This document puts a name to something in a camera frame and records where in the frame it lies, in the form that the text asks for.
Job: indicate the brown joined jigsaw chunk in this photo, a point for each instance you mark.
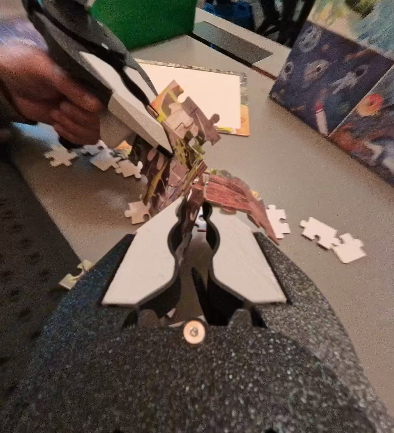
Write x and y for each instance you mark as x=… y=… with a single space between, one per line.
x=230 y=194

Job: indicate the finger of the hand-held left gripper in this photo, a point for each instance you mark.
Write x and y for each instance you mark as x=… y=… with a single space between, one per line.
x=105 y=72
x=136 y=118

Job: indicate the person's left hand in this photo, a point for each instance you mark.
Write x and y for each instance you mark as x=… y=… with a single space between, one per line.
x=41 y=88

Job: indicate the animal jigsaw puzzle board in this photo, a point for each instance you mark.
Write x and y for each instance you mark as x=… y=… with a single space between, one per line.
x=197 y=91

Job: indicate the colourful printed puzzle box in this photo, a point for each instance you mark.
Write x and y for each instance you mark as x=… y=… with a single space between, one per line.
x=345 y=77

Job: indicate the pile of jigsaw pieces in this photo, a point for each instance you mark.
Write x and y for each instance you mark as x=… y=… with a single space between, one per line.
x=318 y=231

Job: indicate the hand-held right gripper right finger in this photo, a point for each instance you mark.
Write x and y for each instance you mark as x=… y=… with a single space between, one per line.
x=247 y=270

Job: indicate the green plastic bin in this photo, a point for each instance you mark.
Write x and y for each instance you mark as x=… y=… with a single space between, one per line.
x=142 y=20

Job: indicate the grey desk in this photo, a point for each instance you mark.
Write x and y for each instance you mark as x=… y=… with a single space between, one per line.
x=301 y=169

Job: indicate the joined animal jigsaw chunk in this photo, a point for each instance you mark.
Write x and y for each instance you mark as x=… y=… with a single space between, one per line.
x=176 y=118

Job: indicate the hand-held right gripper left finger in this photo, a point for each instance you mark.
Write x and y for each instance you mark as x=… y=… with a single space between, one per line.
x=142 y=270

